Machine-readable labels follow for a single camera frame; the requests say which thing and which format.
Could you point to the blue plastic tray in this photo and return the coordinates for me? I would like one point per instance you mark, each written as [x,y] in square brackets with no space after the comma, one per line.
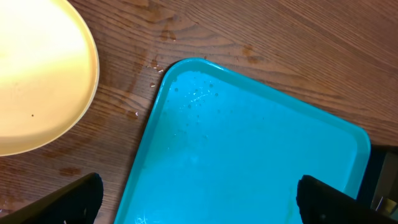
[220,147]

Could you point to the black rectangular tray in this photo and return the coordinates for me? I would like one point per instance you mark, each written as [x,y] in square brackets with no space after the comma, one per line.
[378,190]

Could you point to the yellow green plate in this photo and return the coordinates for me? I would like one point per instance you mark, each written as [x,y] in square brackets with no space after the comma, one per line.
[49,72]

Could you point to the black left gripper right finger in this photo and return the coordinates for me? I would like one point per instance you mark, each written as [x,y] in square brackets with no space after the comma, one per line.
[321,204]

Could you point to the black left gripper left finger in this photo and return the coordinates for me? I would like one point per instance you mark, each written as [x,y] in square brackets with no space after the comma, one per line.
[77,202]

